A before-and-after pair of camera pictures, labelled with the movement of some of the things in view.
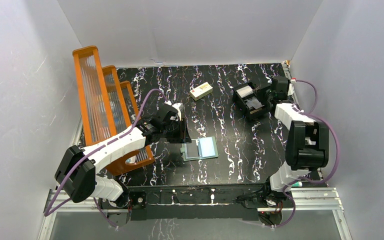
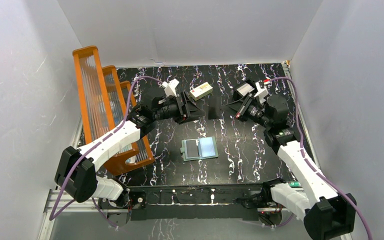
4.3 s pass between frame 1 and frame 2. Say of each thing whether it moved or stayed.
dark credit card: stayed
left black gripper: moved
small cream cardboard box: stayed
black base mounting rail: stayed
